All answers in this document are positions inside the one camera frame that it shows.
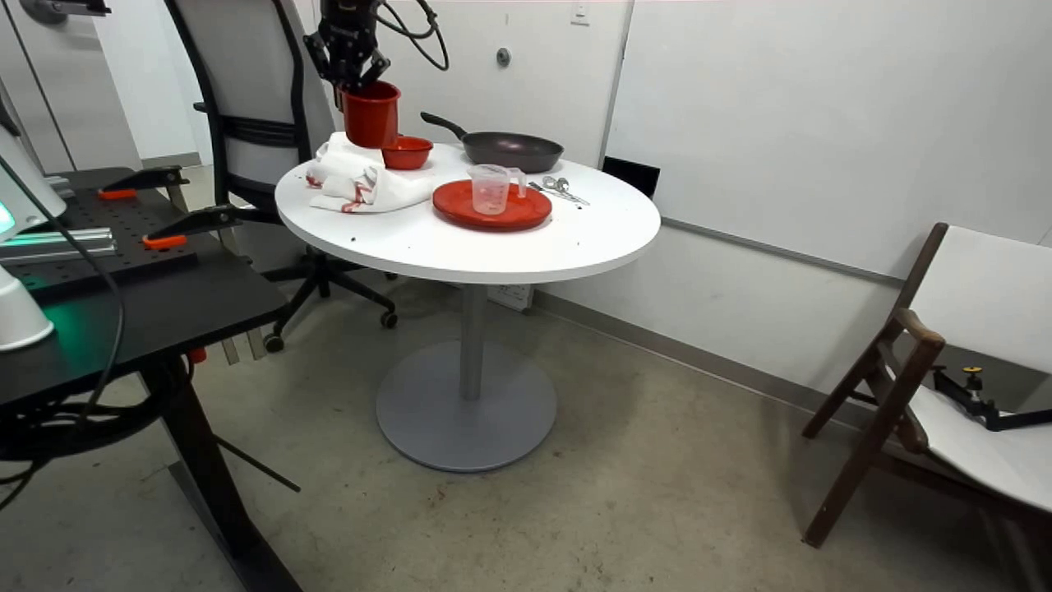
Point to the red plate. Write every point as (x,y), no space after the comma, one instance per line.
(520,207)

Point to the black orange clamp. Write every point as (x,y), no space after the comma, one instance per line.
(199,222)
(149,180)

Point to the round white table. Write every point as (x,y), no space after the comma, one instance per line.
(468,407)

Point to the dark frying pan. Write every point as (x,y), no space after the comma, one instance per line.
(511,150)

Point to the clear plastic cup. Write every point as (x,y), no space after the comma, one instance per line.
(490,185)

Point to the black robot desk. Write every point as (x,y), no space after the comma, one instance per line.
(146,327)

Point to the red mug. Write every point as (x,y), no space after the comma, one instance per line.
(368,112)

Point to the grey mesh office chair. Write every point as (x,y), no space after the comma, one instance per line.
(257,91)

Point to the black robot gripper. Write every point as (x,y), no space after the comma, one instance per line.
(344,44)

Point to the metal spoon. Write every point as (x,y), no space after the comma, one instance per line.
(561,185)

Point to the wooden folding chair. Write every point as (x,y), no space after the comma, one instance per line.
(972,303)

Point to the white red striped towel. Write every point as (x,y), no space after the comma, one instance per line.
(354,180)

